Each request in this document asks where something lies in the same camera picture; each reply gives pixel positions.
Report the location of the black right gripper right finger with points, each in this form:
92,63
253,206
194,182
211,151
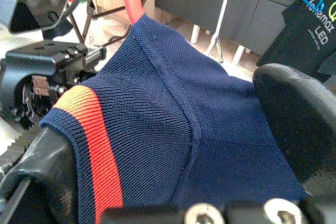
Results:
302,129

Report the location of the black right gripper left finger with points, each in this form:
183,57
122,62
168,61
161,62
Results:
57,176

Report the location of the navy shirt orange stripes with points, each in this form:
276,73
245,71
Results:
183,129

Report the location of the black shirt green logo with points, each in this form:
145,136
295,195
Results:
302,37

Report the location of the black low TV cabinet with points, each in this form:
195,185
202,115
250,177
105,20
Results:
210,6

